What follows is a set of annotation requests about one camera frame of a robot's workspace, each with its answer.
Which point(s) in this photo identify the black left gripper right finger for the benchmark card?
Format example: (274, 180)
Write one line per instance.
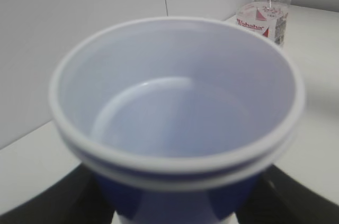
(277, 198)

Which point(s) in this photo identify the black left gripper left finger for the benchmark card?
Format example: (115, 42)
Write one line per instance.
(74, 199)

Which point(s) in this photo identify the blue paper cup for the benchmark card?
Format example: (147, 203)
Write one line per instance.
(177, 117)

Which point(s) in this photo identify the clear Wahaha water bottle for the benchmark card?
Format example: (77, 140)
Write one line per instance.
(264, 17)

